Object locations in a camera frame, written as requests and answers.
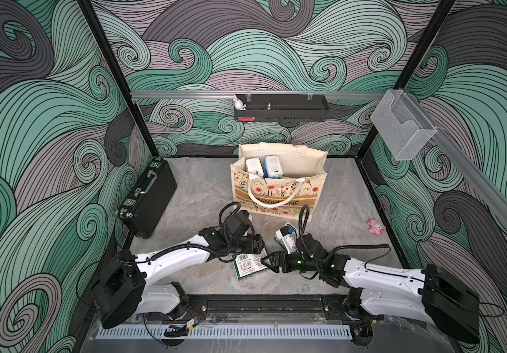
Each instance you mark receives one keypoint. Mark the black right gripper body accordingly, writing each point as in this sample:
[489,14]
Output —
[296,262]

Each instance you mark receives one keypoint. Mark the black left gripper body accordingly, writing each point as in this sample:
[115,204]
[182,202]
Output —
[244,245]

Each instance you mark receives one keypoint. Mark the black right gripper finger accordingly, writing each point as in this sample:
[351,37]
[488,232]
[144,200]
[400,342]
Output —
[273,268]
[271,259]

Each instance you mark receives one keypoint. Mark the green tissue pack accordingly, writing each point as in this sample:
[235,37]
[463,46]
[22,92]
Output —
[246,265]

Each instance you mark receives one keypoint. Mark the blue dog tissue pack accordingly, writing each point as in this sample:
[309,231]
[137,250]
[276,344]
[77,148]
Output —
[273,167]

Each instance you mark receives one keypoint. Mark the floral canvas tote bag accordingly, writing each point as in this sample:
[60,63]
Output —
[302,182]

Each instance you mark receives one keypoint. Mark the elephant print tissue pack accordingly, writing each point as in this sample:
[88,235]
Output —
[278,235]

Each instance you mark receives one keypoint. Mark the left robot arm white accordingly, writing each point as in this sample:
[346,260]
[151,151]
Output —
[127,284]

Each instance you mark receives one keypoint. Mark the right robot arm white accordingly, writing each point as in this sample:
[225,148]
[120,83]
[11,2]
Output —
[431,295]

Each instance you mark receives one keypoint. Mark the pink toy figure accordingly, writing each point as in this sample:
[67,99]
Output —
[376,227]

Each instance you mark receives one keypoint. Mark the black briefcase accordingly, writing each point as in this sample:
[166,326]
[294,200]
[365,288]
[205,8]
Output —
[147,201]

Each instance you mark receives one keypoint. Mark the white rabbit figurine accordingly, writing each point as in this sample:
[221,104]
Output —
[238,103]

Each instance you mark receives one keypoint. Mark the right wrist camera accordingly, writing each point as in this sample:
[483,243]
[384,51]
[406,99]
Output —
[289,238]

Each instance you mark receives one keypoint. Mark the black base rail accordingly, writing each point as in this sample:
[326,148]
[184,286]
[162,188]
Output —
[293,309]

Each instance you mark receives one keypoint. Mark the white slotted cable duct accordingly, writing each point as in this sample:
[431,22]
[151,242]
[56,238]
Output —
[232,331]

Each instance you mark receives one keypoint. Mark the black wall shelf tray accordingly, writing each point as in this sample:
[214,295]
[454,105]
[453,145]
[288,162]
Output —
[287,109]

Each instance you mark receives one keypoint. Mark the clear acrylic wall box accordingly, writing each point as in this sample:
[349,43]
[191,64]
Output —
[403,124]

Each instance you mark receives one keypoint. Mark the black corner frame post left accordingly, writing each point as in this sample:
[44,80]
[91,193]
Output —
[105,47]

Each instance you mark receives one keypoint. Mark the black corner frame post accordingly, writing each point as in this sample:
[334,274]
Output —
[105,47]
[420,51]

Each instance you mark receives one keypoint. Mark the aluminium wall rail right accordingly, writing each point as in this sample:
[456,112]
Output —
[474,136]

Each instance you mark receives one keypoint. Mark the black corner frame post right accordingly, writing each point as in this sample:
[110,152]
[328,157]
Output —
[420,51]

